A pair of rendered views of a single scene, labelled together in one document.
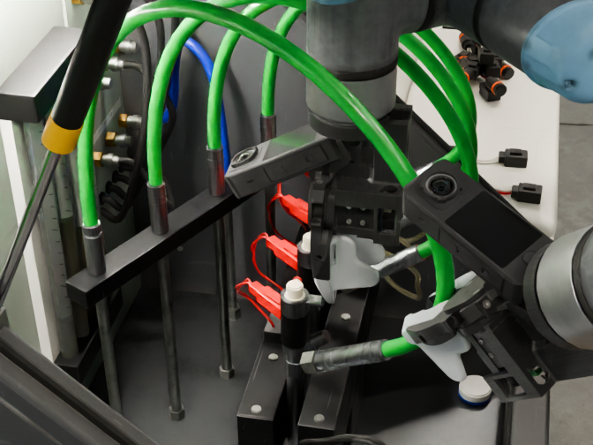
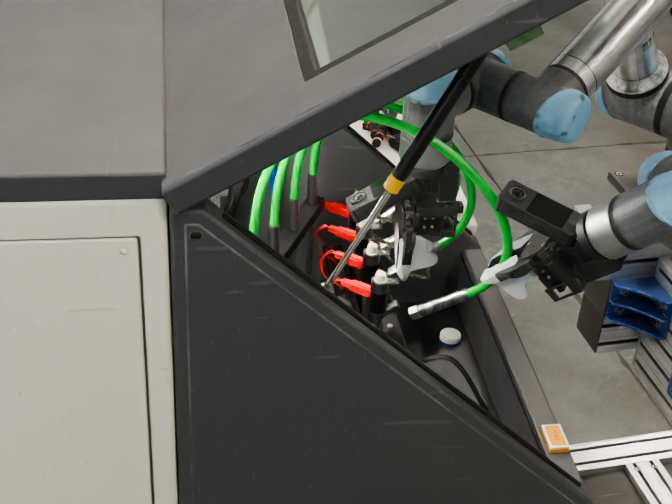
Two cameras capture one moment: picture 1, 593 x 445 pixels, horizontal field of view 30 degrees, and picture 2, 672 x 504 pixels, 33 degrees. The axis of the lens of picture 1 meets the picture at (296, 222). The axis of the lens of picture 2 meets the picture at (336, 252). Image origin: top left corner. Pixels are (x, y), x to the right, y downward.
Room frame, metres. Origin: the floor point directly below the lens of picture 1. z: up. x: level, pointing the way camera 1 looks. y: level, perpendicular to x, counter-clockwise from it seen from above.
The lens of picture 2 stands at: (-0.48, 0.59, 2.09)
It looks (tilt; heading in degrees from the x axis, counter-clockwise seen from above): 33 degrees down; 339
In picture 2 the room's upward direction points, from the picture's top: 4 degrees clockwise
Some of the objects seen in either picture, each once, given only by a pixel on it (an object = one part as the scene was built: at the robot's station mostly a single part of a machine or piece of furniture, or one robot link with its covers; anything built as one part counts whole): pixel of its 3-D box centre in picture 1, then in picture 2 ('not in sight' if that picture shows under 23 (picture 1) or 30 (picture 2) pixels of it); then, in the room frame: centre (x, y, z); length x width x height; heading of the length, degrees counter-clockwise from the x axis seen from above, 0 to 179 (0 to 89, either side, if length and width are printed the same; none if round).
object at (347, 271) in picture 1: (348, 274); (418, 260); (0.80, -0.05, 1.15); 0.06 x 0.03 x 0.09; 78
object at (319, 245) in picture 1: (323, 234); (407, 237); (0.80, -0.02, 1.19); 0.05 x 0.02 x 0.09; 168
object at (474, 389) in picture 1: (475, 389); (450, 336); (0.97, -0.21, 0.84); 0.04 x 0.04 x 0.01
